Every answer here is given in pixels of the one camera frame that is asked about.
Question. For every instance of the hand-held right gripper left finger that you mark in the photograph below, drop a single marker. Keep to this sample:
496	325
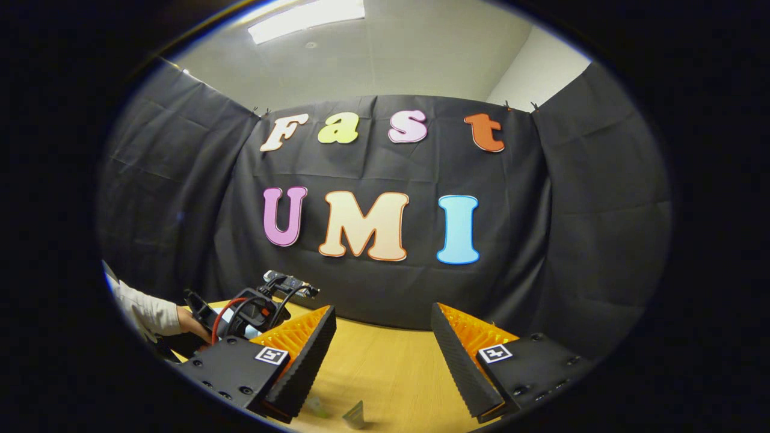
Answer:
307	361

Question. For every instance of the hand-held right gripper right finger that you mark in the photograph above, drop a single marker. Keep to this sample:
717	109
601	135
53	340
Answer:
460	361

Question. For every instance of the small green tube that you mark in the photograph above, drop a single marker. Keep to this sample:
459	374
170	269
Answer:
316	409

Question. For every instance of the black backdrop cloth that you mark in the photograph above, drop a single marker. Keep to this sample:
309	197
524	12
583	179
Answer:
571	228

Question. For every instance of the ceiling light panel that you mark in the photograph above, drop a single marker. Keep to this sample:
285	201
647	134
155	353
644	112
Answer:
307	18

